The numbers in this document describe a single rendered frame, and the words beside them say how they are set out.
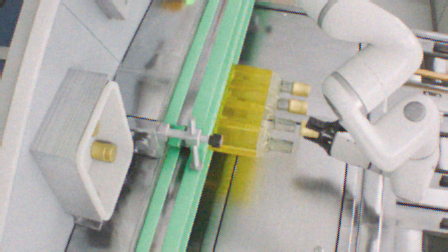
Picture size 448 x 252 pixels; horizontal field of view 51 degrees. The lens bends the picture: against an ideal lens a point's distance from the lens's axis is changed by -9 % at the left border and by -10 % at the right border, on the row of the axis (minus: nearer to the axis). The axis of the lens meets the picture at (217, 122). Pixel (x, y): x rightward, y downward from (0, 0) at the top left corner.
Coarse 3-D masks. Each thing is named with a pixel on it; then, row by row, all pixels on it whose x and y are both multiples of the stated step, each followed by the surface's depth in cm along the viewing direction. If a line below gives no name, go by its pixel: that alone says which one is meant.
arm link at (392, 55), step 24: (336, 0) 73; (360, 0) 73; (336, 24) 73; (360, 24) 71; (384, 24) 71; (384, 48) 73; (408, 48) 72; (336, 72) 77; (360, 72) 74; (384, 72) 73; (408, 72) 74; (360, 96) 74; (384, 96) 75
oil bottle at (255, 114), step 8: (224, 104) 118; (232, 104) 118; (240, 104) 118; (248, 104) 118; (256, 104) 118; (224, 112) 117; (232, 112) 117; (240, 112) 117; (248, 112) 117; (256, 112) 117; (264, 112) 117; (272, 112) 117; (232, 120) 116; (240, 120) 116; (248, 120) 116; (256, 120) 116; (264, 120) 116; (272, 120) 116; (272, 128) 117
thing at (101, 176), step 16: (112, 96) 87; (96, 112) 79; (112, 112) 90; (112, 128) 95; (128, 128) 95; (80, 144) 75; (112, 144) 99; (128, 144) 98; (80, 160) 75; (96, 160) 98; (128, 160) 99; (80, 176) 78; (96, 176) 96; (112, 176) 96; (96, 192) 84; (112, 192) 94; (96, 208) 86; (112, 208) 93
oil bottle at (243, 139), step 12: (216, 120) 116; (216, 132) 114; (228, 132) 114; (240, 132) 114; (252, 132) 114; (264, 132) 114; (228, 144) 114; (240, 144) 113; (252, 144) 112; (264, 144) 112; (252, 156) 116; (264, 156) 115
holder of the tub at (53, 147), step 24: (72, 72) 84; (72, 96) 81; (96, 96) 81; (48, 120) 78; (72, 120) 78; (48, 144) 76; (72, 144) 76; (48, 168) 79; (72, 168) 77; (72, 192) 84; (96, 216) 90
